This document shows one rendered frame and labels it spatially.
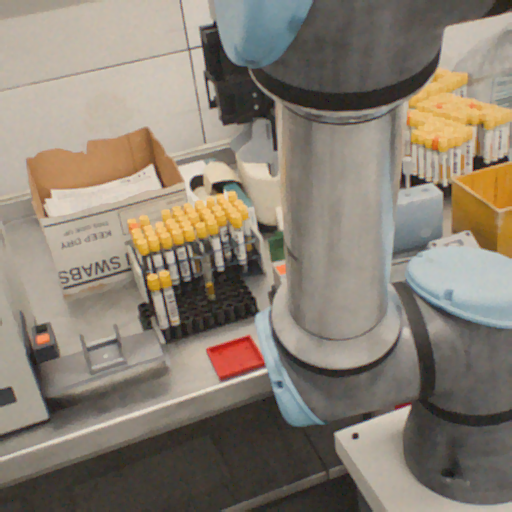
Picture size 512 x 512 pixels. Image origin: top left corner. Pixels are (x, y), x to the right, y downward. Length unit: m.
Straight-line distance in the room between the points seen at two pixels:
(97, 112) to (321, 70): 1.14
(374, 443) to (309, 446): 0.89
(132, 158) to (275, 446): 0.74
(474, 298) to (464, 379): 0.08
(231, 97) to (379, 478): 0.47
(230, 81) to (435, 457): 0.48
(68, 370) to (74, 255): 0.26
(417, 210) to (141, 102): 0.62
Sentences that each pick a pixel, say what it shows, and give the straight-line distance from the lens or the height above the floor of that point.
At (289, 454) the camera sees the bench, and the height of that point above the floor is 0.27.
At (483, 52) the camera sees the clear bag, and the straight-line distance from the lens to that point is 1.70.
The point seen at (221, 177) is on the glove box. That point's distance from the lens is 1.36.
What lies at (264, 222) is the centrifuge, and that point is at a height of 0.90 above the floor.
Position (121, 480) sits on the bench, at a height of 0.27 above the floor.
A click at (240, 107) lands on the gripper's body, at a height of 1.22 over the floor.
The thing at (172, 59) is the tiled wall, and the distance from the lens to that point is 1.52.
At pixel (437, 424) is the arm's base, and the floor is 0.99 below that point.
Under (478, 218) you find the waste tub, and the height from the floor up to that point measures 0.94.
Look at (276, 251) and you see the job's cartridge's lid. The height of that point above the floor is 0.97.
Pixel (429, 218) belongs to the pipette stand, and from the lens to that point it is 1.22.
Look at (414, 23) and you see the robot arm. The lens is 0.41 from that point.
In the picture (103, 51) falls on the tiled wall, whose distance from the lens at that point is 1.49.
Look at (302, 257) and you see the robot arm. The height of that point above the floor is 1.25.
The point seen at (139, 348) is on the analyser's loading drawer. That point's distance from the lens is 1.05.
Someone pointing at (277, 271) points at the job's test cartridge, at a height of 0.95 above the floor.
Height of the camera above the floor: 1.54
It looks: 31 degrees down
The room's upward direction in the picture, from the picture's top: 8 degrees counter-clockwise
